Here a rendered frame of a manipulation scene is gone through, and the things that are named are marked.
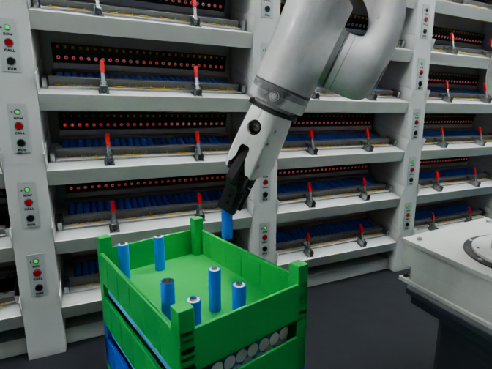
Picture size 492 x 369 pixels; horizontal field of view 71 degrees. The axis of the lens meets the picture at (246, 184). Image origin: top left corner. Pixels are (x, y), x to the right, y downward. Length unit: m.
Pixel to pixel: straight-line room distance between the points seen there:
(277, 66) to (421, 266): 0.61
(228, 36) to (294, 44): 0.69
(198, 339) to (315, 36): 0.38
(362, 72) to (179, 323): 0.36
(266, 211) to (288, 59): 0.81
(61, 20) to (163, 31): 0.26
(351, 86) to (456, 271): 0.51
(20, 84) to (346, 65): 0.82
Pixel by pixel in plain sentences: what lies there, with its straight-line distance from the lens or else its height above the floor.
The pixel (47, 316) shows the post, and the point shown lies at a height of 0.12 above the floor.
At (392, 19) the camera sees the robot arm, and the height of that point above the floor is 0.79.
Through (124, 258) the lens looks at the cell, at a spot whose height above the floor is 0.44.
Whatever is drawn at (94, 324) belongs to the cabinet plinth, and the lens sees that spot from 1.26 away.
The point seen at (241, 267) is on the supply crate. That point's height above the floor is 0.42.
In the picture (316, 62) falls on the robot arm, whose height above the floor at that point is 0.75.
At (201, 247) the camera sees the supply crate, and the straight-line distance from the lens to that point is 0.72.
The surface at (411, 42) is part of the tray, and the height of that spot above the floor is 0.97.
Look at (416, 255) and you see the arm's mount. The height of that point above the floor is 0.36.
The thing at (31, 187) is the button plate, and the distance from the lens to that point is 1.07.
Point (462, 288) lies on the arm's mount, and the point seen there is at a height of 0.33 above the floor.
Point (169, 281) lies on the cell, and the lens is 0.48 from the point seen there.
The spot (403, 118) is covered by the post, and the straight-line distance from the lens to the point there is 1.60.
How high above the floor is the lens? 0.68
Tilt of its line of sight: 11 degrees down
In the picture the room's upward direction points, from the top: straight up
